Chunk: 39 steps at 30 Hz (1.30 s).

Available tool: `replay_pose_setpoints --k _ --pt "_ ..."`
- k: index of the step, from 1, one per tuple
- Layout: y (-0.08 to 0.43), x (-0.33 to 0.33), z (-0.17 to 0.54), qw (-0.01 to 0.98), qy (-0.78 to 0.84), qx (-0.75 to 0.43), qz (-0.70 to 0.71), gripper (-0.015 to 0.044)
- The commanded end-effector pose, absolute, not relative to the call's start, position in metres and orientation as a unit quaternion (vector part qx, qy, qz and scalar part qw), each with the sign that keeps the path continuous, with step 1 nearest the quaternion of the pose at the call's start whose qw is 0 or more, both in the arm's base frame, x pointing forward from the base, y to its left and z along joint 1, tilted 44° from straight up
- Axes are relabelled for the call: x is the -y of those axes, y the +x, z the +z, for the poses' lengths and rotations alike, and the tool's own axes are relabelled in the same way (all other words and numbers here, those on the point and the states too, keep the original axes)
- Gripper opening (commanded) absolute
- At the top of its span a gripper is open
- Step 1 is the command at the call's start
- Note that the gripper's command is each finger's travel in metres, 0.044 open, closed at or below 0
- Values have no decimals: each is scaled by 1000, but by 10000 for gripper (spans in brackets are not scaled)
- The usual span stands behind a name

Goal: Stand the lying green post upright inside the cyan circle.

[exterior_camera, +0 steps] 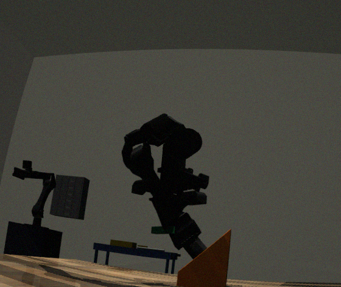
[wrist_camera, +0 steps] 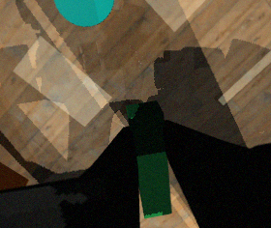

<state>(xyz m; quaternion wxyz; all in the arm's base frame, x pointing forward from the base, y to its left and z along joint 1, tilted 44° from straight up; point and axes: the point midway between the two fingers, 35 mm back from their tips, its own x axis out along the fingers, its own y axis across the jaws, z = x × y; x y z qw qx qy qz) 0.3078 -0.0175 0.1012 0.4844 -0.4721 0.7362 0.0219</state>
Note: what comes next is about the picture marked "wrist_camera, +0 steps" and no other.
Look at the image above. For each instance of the cyan circle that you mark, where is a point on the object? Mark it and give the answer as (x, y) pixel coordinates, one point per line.
(84, 13)

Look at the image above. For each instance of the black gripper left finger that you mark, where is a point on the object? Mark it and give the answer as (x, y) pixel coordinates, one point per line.
(106, 195)

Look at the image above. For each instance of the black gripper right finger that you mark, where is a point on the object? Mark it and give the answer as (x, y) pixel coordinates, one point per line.
(226, 185)

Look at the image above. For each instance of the green rectangular block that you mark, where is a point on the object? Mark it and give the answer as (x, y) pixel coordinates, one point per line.
(146, 120)

